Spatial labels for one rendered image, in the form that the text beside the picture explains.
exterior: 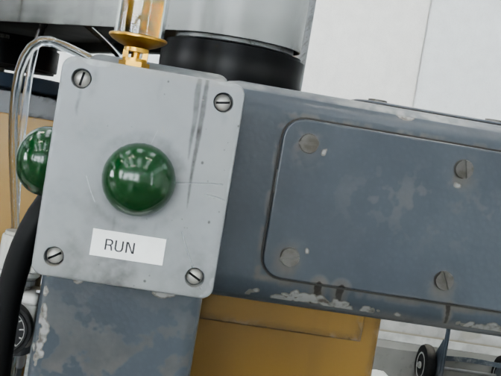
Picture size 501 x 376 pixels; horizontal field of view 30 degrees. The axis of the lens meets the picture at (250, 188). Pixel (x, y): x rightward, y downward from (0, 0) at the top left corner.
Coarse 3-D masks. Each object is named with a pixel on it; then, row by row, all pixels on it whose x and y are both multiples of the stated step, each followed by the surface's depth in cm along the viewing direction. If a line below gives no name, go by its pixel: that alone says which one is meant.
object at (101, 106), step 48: (96, 96) 38; (144, 96) 38; (192, 96) 38; (240, 96) 38; (96, 144) 38; (192, 144) 38; (48, 192) 38; (96, 192) 38; (192, 192) 38; (48, 240) 38; (192, 240) 39; (144, 288) 38; (192, 288) 39
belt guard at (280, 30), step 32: (0, 0) 72; (32, 0) 68; (64, 0) 65; (96, 0) 62; (192, 0) 55; (224, 0) 54; (256, 0) 54; (288, 0) 55; (0, 32) 98; (32, 32) 92; (64, 32) 85; (192, 32) 56; (224, 32) 54; (256, 32) 55; (288, 32) 56
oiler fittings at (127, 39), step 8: (112, 32) 45; (120, 32) 45; (128, 32) 45; (120, 40) 45; (128, 40) 45; (136, 40) 45; (144, 40) 45; (152, 40) 45; (160, 40) 45; (128, 48) 46; (136, 48) 45; (144, 48) 46; (152, 48) 46; (136, 56) 46; (144, 56) 46; (128, 64) 45; (136, 64) 45; (144, 64) 46
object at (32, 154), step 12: (36, 132) 39; (48, 132) 39; (24, 144) 39; (36, 144) 39; (48, 144) 39; (24, 156) 39; (36, 156) 38; (24, 168) 39; (36, 168) 39; (24, 180) 39; (36, 180) 39; (36, 192) 39
